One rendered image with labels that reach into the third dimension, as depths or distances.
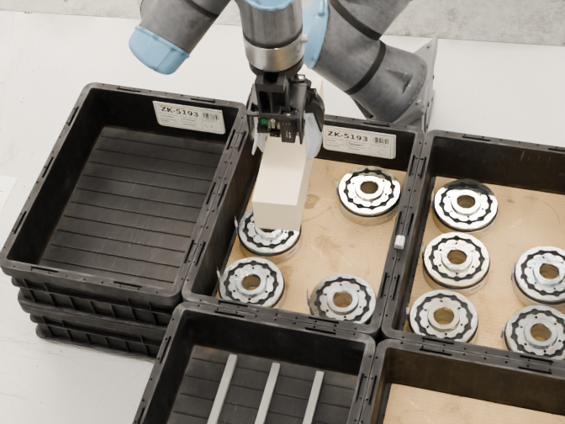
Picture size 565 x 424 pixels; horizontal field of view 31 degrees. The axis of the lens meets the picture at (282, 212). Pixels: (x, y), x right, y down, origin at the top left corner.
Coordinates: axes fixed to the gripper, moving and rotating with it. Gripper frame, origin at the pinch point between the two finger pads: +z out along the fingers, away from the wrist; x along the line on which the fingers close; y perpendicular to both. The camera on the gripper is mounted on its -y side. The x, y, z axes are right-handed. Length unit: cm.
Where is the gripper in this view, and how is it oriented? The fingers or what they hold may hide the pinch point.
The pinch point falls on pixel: (289, 144)
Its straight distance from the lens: 147.5
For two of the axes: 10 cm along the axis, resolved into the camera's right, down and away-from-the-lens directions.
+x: 9.8, 0.9, -1.6
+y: -1.7, 8.0, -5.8
